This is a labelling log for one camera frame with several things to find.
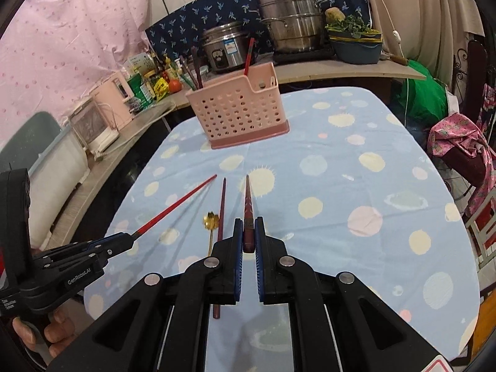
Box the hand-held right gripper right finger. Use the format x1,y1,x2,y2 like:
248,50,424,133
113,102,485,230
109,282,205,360
254,217,456,372

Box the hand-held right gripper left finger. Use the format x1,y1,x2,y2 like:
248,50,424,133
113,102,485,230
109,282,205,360
44,217,245,372

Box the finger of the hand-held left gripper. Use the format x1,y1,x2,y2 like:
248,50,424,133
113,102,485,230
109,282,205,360
92,237,139,269
33,232,133,265

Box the gold flower spoon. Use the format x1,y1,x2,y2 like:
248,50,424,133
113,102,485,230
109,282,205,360
201,211,218,258

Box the dark maroon chopstick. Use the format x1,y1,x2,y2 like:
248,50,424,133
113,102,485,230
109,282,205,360
212,177,227,320
242,174,256,252

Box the red chopstick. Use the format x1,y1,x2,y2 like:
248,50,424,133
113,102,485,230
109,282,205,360
243,38,255,76
131,174,218,241

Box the pink perforated utensil basket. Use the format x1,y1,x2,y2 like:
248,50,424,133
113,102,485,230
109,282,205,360
185,62,290,150

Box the green chopstick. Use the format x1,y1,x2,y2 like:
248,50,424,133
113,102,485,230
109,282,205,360
179,59,195,88

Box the person's left hand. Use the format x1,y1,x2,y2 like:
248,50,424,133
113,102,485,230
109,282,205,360
11,307,78,359

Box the grey-green plastic lid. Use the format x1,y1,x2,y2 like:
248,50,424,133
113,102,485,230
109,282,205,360
0,112,60,179

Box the blue planet print tablecloth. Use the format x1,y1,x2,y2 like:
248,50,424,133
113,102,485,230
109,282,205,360
83,86,483,372

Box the pink kitchen appliance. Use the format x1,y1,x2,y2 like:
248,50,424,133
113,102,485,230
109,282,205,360
90,72,134,132

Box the green labelled can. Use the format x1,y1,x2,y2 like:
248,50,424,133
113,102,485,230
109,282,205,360
127,75,156,108

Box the pink dotted curtain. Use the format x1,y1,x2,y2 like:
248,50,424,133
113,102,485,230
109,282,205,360
0,0,156,163

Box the steel rice cooker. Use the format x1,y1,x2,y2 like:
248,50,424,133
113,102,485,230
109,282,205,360
201,21,256,73

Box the black induction cooker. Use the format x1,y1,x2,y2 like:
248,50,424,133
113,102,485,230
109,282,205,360
273,44,336,66

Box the green plastic bag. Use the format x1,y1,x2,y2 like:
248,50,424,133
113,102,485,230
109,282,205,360
399,60,450,128

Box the blue plastic basin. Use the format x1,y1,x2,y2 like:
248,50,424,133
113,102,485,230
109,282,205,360
329,35,383,64

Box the pink printed cloth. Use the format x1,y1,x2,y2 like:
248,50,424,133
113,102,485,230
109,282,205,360
426,114,496,218

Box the stacked steel steamer pot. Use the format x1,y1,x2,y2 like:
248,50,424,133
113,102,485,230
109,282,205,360
256,0,330,54

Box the green leafy vegetables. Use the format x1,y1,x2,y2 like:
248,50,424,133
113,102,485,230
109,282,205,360
325,15,382,37

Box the navy leaf print cloth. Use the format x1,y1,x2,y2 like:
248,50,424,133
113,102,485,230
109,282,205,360
145,0,369,70

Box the dark wooden chair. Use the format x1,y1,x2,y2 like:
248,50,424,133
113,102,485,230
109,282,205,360
455,41,496,125

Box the beige curtain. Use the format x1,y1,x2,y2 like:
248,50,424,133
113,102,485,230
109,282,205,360
356,0,485,86

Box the white metal chair frame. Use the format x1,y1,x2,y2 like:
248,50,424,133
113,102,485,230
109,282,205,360
463,190,496,270

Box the white cord with switch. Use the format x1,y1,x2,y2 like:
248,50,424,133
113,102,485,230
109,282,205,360
358,0,407,63

